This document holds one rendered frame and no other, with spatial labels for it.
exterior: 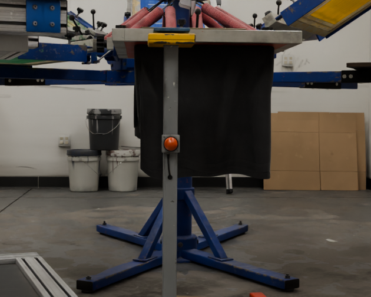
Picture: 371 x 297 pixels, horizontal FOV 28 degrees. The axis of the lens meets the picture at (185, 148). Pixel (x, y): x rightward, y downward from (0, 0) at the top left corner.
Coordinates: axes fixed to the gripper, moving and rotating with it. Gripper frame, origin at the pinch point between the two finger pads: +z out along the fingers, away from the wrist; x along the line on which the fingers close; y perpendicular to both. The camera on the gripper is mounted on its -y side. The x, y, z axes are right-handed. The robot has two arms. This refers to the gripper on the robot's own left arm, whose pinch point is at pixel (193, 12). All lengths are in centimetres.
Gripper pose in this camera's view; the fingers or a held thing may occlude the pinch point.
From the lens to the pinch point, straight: 289.6
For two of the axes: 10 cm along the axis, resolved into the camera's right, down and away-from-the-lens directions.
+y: -10.0, 0.1, -0.7
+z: 0.1, 10.0, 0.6
